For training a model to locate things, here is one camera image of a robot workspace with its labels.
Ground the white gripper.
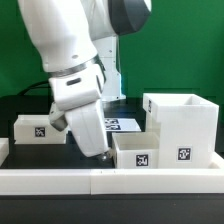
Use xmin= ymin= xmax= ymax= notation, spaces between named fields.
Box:
xmin=65 ymin=100 xmax=111 ymax=162

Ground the white front drawer tray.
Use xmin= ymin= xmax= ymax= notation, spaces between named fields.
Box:
xmin=112 ymin=132 xmax=159 ymax=169

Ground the white drawer tray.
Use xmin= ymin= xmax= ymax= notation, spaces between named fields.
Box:
xmin=112 ymin=132 xmax=159 ymax=169
xmin=14 ymin=115 xmax=68 ymax=144

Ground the white drawer cabinet box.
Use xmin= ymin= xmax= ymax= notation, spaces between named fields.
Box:
xmin=143 ymin=93 xmax=219 ymax=169

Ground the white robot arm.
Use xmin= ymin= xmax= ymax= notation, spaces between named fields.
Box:
xmin=17 ymin=0 xmax=152 ymax=157

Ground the white rear drawer tray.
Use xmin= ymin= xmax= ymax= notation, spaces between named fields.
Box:
xmin=14 ymin=115 xmax=68 ymax=144

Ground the white fence front right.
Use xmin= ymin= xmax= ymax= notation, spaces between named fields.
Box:
xmin=91 ymin=169 xmax=224 ymax=194

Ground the paper sheet with markers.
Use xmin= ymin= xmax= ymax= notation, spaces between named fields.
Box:
xmin=105 ymin=118 xmax=141 ymax=132

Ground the white fence front left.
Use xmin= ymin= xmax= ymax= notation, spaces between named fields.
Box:
xmin=0 ymin=169 xmax=91 ymax=196

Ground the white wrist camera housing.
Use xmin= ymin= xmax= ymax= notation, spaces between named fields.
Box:
xmin=49 ymin=102 xmax=68 ymax=132

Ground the black cable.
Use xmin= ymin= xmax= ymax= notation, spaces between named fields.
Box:
xmin=18 ymin=80 xmax=51 ymax=97

